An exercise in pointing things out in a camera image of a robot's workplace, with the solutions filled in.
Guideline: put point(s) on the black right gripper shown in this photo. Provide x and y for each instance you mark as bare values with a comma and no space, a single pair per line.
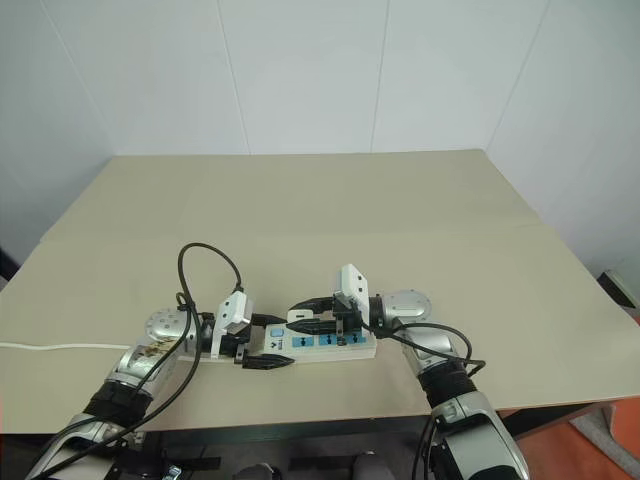
345,317

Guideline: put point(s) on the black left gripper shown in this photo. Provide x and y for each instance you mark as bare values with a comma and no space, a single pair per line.
244,332

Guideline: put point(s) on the white charger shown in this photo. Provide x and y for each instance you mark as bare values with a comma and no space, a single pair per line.
299,315

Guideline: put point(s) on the white power strip blue sockets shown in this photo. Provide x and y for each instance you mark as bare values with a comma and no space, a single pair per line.
361,347

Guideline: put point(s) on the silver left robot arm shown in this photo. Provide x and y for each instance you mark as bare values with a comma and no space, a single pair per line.
127,367

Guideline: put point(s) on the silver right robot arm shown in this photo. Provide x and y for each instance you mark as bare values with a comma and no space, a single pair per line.
435,345

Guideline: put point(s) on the grey floor mat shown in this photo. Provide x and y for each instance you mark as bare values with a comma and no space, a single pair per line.
597,425

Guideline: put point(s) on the black grey box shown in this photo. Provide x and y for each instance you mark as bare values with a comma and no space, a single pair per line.
620,290

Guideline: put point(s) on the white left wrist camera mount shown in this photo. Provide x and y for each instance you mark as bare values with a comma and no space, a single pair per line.
231,310

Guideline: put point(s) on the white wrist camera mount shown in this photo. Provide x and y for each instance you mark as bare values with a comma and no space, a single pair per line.
231,310
353,281

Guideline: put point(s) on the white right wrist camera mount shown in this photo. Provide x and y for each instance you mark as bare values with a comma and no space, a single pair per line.
353,281

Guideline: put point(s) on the dark object at wall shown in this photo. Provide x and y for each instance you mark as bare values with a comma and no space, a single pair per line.
7,267

